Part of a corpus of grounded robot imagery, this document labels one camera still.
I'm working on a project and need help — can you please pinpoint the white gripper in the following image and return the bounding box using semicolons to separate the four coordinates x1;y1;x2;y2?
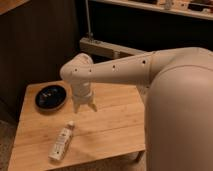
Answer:
71;82;97;113

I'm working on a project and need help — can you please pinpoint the white plastic bottle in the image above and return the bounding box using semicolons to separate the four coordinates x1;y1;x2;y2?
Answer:
48;121;74;161

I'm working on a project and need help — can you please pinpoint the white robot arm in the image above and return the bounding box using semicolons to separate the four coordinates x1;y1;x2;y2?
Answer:
60;47;213;171

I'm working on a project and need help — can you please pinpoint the black ceramic bowl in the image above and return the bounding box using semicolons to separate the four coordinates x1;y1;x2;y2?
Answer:
35;85;67;110

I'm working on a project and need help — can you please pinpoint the wooden table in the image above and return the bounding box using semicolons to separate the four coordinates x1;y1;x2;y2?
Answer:
8;83;145;171

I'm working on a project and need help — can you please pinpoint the metal pole stand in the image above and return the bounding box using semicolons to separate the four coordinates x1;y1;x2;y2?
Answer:
85;0;93;41

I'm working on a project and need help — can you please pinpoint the wooden wall shelf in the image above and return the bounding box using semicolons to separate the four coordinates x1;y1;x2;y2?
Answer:
92;0;213;21

